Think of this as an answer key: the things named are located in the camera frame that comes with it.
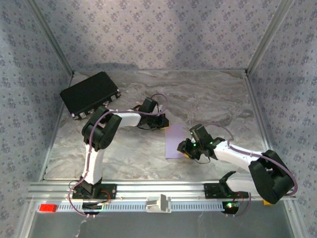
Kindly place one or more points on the purple square paper sheet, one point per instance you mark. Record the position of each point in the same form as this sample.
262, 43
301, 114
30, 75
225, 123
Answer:
173, 141

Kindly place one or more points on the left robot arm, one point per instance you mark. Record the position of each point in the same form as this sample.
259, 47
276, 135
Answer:
92, 163

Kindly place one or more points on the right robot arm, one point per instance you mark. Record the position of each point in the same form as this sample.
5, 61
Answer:
235, 156

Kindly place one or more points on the black ribbed carrying case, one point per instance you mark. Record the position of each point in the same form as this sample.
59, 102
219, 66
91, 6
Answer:
89, 93

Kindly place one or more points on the yellow toy brick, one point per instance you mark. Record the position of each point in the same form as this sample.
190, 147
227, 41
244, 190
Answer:
267, 202

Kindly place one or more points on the red toy brick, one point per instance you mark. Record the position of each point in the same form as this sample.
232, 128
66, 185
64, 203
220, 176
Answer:
48, 207

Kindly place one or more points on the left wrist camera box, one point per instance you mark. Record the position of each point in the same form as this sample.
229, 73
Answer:
149, 105

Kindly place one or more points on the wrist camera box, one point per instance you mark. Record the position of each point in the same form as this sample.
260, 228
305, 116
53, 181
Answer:
149, 105
200, 132

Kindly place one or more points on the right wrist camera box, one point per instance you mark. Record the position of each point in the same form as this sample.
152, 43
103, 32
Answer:
200, 132

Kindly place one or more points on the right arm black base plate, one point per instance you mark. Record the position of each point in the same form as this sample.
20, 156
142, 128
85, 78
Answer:
210, 191

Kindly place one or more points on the wide aluminium base rail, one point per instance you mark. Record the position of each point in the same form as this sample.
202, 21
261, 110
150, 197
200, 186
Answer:
161, 188

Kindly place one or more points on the white plastic bracket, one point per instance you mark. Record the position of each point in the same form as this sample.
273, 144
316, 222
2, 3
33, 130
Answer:
158, 204

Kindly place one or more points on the aluminium side rail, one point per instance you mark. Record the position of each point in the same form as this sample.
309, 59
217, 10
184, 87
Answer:
56, 126
263, 124

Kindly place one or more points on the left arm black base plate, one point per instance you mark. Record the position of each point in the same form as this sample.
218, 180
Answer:
110, 189

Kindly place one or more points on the aluminium frame leg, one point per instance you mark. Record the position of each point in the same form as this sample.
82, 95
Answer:
294, 223
26, 223

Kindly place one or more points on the aluminium frame post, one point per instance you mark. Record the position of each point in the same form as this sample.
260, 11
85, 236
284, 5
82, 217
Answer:
267, 37

